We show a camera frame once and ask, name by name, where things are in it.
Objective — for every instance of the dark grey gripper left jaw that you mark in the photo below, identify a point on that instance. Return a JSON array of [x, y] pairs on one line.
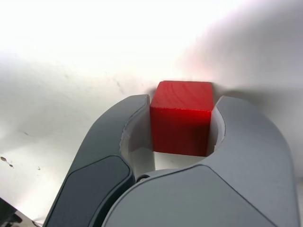
[[99, 165]]

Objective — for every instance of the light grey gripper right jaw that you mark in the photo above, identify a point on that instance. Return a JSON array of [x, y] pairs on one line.
[[236, 177]]

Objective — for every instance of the red cube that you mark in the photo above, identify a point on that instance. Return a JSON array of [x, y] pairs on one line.
[[181, 123]]

